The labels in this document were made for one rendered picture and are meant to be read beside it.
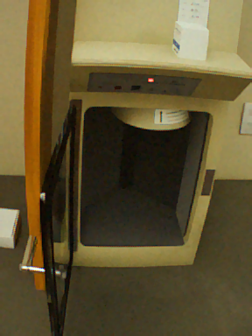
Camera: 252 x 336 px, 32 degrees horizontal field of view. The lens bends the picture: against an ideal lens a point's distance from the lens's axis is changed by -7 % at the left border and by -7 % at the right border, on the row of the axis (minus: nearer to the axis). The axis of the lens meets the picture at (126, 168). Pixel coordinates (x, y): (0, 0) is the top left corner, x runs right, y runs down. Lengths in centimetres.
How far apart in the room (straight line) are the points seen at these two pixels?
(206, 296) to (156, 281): 14
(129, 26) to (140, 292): 61
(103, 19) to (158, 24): 10
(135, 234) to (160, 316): 23
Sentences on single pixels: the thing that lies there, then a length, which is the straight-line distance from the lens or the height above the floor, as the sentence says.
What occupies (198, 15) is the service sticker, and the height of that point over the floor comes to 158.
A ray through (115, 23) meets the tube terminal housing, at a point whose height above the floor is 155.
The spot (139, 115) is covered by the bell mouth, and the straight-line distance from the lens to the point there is 93.
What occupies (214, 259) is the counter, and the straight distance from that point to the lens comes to 120.
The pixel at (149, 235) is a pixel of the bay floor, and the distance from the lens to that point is 112.
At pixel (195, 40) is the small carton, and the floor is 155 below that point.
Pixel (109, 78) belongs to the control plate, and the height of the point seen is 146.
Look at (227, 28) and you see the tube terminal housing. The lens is 86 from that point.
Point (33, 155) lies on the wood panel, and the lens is 83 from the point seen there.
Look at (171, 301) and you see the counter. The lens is 107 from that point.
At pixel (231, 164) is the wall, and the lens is 154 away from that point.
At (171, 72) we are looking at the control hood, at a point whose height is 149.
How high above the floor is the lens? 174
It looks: 32 degrees down
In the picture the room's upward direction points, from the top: 6 degrees clockwise
